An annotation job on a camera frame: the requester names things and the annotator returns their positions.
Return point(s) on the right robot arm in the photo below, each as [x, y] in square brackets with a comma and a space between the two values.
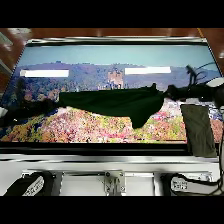
[216, 91]

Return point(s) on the dark green garment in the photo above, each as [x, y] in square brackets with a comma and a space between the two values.
[123, 103]

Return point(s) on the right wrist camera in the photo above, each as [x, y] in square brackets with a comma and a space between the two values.
[191, 73]

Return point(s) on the silver frame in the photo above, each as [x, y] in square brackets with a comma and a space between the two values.
[113, 166]

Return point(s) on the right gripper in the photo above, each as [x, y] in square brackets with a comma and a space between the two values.
[176, 93]

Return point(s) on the grey garment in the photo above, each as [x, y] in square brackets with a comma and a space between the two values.
[200, 130]

